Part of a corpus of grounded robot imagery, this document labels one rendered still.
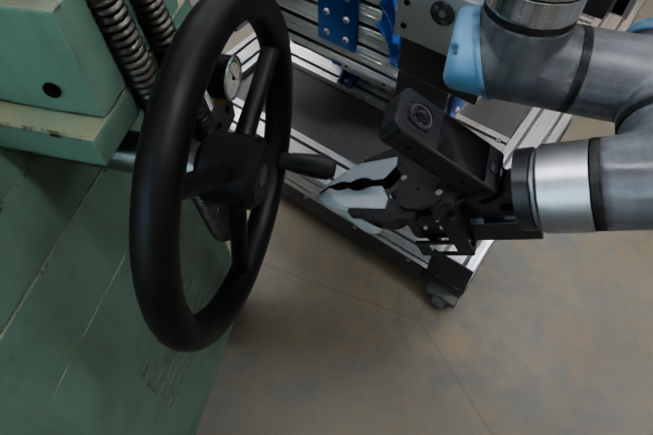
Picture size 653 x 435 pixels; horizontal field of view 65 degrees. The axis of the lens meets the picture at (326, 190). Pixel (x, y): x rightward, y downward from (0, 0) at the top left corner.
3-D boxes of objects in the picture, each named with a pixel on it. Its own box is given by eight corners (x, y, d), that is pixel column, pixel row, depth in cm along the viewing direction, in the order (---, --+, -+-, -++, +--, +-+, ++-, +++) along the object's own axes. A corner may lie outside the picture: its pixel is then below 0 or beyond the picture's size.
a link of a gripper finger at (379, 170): (339, 220, 57) (417, 217, 52) (314, 188, 53) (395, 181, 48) (347, 198, 58) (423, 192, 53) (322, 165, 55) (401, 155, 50)
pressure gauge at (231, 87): (232, 119, 72) (223, 76, 66) (207, 116, 73) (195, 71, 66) (246, 89, 76) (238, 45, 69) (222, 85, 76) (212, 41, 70)
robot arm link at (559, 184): (587, 194, 36) (587, 113, 41) (519, 198, 39) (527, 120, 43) (600, 250, 41) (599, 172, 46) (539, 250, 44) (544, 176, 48)
